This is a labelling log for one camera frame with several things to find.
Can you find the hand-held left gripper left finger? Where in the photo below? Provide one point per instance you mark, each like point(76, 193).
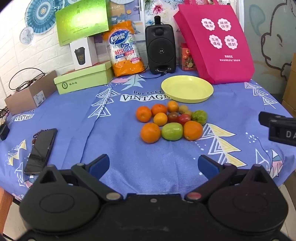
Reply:
point(99, 165)

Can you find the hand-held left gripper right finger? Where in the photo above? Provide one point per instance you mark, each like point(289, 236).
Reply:
point(208, 166)

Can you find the large orange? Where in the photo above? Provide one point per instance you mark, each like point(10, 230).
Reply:
point(150, 132)
point(193, 130)

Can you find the green apple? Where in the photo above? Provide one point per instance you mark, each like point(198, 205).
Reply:
point(172, 131)

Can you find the green apple plate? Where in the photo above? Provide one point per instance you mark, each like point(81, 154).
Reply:
point(199, 116)

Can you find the brown kiwi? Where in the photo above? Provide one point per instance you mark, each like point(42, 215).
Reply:
point(189, 112)

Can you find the dark red apple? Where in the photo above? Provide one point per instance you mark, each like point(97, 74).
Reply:
point(172, 117)

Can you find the small yellow-orange orange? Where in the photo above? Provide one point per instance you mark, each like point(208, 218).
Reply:
point(160, 119)

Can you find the reddish medium orange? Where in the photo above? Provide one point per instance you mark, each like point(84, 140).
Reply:
point(159, 109)

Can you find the yellow plate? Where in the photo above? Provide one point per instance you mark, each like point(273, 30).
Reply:
point(187, 87)

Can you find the blue printed tablecloth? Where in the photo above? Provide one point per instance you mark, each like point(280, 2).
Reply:
point(92, 139)

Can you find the brown cardboard carton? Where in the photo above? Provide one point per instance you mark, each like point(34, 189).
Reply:
point(290, 90)

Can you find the black smartphone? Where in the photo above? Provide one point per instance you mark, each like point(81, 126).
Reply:
point(40, 150)

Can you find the green shoe box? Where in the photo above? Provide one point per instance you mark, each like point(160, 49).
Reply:
point(81, 80)

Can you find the brown cardboard box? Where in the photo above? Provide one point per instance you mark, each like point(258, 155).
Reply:
point(25, 98)

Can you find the small black object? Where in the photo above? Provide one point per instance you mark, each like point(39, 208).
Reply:
point(3, 132)

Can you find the orange wooden chair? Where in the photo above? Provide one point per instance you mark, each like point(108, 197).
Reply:
point(5, 204)

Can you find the red juice carton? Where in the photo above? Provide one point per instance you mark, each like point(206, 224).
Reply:
point(186, 58)

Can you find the white cup box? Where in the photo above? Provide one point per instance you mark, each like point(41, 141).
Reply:
point(82, 54)

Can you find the orange paper cup pack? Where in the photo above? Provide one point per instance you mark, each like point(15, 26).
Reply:
point(124, 51)

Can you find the black speaker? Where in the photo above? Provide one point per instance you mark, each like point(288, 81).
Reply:
point(160, 49)

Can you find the pink tote bag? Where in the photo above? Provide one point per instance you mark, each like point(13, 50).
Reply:
point(192, 34)

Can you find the large green gift box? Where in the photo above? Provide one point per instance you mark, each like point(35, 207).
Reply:
point(81, 20)

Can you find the small round paper fan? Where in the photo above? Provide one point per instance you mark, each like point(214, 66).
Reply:
point(26, 34)

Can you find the large blue paper fan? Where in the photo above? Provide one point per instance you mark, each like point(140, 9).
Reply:
point(39, 14)

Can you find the floral wrapping paper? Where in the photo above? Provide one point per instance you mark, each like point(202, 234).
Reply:
point(161, 8)

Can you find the wall calendar poster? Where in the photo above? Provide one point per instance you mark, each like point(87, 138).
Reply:
point(124, 10)

